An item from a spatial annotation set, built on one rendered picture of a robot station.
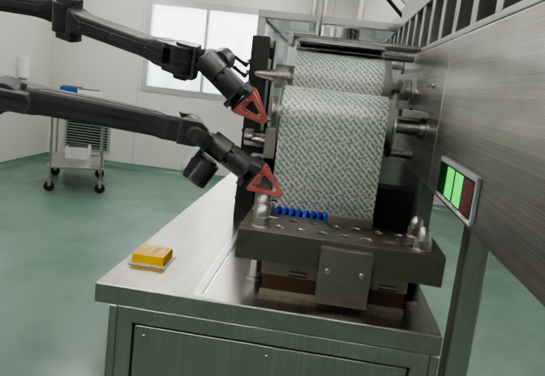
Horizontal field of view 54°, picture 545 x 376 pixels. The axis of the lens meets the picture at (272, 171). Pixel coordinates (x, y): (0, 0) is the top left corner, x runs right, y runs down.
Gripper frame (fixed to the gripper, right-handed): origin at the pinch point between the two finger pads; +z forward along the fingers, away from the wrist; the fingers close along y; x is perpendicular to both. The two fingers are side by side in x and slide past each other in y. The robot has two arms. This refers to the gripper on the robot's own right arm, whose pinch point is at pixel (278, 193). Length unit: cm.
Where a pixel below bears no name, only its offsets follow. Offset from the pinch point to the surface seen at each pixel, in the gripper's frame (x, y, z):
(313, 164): 10.2, 0.2, 2.1
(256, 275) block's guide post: -14.2, 12.7, 6.5
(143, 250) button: -26.0, 11.4, -15.9
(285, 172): 4.8, 0.3, -1.8
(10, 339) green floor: -155, -101, -53
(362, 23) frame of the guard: 53, -102, -11
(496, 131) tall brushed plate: 34, 48, 16
